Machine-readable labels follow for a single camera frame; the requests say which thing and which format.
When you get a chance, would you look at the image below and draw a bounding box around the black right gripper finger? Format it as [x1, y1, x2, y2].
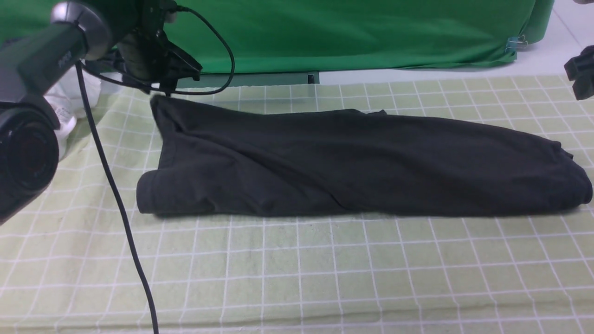
[564, 45, 594, 101]

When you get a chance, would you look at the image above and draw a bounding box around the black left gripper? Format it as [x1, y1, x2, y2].
[113, 0, 202, 96]

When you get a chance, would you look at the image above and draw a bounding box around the dark gray long-sleeved shirt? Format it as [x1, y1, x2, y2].
[136, 96, 593, 217]

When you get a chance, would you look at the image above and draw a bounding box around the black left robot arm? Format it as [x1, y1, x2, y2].
[0, 0, 202, 223]

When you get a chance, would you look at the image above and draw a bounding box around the crumpled white shirt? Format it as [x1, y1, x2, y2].
[44, 66, 86, 161]

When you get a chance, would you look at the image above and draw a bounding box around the blue binder clip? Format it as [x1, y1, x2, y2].
[504, 35, 529, 54]

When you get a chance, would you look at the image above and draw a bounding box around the green backdrop cloth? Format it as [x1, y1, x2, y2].
[0, 0, 555, 76]

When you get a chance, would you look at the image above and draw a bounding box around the light green checkered tablecloth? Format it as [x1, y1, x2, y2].
[0, 88, 594, 334]

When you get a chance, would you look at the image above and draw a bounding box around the black camera cable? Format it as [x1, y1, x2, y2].
[74, 6, 235, 334]

